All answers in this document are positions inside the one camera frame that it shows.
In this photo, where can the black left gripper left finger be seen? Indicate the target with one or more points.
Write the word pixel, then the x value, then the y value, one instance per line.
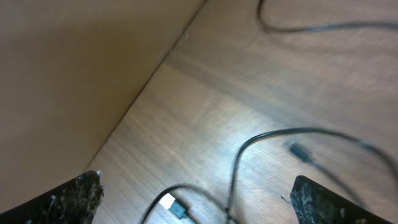
pixel 75 201

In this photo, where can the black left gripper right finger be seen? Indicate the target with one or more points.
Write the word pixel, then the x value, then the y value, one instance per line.
pixel 316 204

